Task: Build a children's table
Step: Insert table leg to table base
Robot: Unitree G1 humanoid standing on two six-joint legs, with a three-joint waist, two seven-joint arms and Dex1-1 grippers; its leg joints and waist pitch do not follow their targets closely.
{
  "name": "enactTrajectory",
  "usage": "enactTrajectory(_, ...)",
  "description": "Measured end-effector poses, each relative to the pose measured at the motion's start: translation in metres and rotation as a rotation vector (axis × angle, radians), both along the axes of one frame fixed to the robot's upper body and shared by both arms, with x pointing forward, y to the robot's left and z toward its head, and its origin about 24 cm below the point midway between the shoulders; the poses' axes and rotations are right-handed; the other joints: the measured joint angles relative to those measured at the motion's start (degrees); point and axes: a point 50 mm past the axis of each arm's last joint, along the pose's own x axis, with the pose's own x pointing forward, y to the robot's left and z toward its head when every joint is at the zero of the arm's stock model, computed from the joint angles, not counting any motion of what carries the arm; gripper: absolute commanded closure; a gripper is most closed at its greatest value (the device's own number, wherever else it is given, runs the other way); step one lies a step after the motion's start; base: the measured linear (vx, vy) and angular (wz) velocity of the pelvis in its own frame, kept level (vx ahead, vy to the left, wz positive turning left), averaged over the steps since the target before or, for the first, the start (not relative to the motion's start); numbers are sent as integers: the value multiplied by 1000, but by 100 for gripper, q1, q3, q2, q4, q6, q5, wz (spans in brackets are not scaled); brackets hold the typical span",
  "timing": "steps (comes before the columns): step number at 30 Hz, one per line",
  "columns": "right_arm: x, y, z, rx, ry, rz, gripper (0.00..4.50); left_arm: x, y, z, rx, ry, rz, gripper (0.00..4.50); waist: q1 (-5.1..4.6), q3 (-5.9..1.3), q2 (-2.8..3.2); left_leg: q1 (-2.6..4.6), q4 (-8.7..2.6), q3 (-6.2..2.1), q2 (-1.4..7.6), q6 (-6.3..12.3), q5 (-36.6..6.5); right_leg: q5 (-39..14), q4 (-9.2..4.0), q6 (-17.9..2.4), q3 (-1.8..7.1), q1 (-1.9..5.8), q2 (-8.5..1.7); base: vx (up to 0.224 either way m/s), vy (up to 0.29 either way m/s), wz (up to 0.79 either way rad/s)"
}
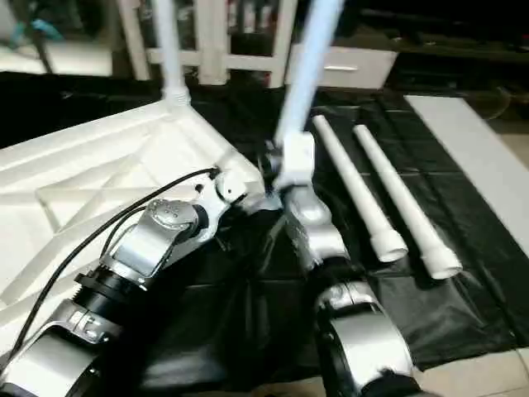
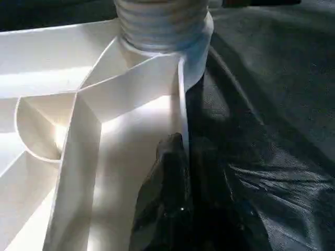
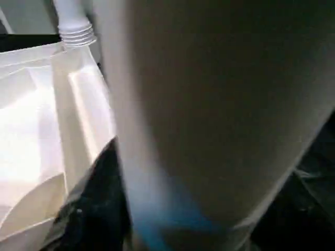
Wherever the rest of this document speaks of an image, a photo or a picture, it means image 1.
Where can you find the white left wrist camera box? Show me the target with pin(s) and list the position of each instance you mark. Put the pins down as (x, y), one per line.
(227, 188)

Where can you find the white side table board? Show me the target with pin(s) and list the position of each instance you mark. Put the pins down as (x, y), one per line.
(479, 157)

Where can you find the white low drawer unit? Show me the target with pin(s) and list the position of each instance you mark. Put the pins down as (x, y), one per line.
(347, 64)

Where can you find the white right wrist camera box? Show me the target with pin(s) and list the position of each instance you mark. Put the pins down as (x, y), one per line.
(296, 157)

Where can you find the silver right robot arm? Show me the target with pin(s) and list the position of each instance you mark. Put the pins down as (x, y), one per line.
(318, 231)

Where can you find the white glass door cabinet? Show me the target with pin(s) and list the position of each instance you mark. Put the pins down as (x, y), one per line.
(223, 33)

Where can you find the teal plastic object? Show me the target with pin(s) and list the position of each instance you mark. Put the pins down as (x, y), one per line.
(37, 29)

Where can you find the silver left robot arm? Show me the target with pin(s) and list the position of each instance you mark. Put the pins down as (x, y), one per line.
(157, 236)

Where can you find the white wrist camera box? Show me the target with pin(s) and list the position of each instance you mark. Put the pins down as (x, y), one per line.
(296, 157)
(227, 188)

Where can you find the black plastic work mat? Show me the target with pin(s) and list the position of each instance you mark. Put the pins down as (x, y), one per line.
(471, 306)

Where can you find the white plastic table leg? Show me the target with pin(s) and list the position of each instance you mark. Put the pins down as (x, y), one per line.
(169, 50)
(405, 207)
(355, 190)
(306, 74)

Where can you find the white plastic children's table top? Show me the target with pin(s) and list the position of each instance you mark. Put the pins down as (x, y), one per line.
(83, 174)

